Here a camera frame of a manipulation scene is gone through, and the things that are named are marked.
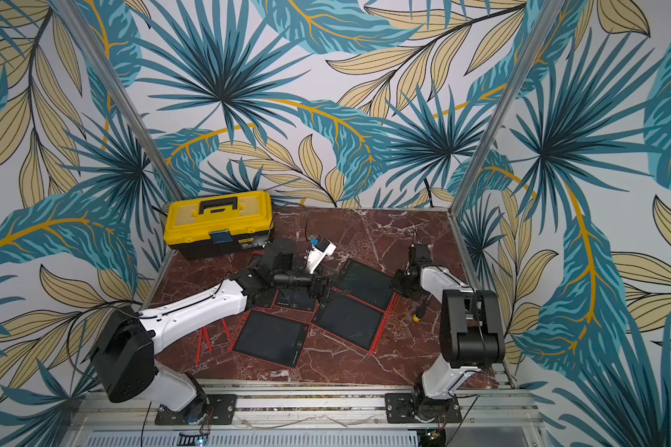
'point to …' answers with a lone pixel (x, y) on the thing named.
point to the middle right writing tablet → (349, 318)
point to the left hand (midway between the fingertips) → (342, 285)
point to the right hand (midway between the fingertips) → (397, 287)
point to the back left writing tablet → (294, 297)
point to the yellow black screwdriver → (419, 313)
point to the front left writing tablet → (271, 338)
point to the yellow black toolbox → (219, 223)
